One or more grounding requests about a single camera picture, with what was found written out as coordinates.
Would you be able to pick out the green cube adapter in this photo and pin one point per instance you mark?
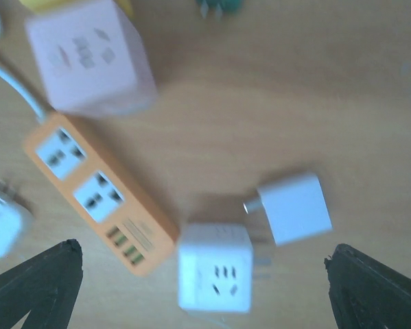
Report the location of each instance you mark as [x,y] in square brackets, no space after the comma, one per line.
[219,7]

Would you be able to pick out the yellow cube socket adapter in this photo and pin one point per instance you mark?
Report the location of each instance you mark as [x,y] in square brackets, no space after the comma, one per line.
[39,6]

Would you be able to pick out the grey cube adapter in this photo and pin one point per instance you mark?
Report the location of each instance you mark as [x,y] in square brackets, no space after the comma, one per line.
[295,208]

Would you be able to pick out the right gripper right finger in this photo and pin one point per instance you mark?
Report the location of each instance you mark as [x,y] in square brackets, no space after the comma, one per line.
[365,293]

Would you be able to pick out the pink cube adapter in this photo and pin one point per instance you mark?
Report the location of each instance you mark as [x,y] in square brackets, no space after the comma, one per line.
[91,60]

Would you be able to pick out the orange power strip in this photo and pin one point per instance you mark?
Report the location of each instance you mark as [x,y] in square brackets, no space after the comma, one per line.
[103,192]

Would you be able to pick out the white cube socket adapter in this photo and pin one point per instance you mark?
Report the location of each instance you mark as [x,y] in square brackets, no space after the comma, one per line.
[216,264]

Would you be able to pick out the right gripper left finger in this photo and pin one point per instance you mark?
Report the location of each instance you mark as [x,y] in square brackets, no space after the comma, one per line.
[43,289]

